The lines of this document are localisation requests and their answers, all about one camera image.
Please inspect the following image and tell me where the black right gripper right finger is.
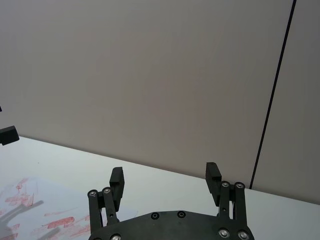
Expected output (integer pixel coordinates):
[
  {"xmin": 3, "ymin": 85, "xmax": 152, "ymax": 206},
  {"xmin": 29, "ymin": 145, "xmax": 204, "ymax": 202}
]
[{"xmin": 205, "ymin": 161, "xmax": 249, "ymax": 226}]

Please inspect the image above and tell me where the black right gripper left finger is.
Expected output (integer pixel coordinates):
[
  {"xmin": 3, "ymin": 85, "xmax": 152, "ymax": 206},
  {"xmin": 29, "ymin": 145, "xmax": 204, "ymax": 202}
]
[{"xmin": 87, "ymin": 166, "xmax": 126, "ymax": 230}]

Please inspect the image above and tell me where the white sheet with red marks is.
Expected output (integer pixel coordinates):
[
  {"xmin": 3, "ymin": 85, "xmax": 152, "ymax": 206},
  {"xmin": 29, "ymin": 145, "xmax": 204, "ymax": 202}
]
[{"xmin": 0, "ymin": 176, "xmax": 139, "ymax": 240}]

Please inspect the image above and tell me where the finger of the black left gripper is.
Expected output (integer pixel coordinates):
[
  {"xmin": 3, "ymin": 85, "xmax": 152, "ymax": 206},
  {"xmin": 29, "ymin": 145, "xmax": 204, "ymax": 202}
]
[{"xmin": 0, "ymin": 126, "xmax": 20, "ymax": 147}]

